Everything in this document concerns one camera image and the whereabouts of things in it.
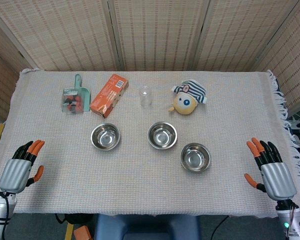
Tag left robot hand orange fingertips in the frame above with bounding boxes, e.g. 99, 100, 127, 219
0, 139, 46, 195

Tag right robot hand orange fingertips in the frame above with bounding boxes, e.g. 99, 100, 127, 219
243, 136, 298, 202

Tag stainless steel bowl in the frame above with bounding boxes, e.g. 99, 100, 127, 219
90, 122, 121, 151
147, 121, 178, 150
179, 142, 212, 173

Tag orange block on floor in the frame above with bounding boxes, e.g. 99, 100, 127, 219
73, 226, 91, 240

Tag clear box red black items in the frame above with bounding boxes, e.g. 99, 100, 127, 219
61, 87, 84, 115

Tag woven folding screen panel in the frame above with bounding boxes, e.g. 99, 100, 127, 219
0, 0, 123, 72
107, 0, 212, 72
252, 0, 300, 117
0, 14, 35, 121
194, 0, 300, 72

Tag teal plastic dustpan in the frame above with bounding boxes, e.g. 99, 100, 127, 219
73, 73, 92, 113

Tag yellow plush toy striped hat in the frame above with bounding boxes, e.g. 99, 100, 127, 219
168, 78, 208, 116

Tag orange cardboard snack box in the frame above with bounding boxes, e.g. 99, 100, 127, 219
89, 73, 130, 119

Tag beige waffle weave tablecloth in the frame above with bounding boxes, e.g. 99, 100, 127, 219
0, 69, 300, 218

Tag clear plastic cup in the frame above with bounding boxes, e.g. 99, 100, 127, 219
138, 85, 152, 108

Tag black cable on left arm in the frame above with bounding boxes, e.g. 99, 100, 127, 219
0, 191, 12, 240

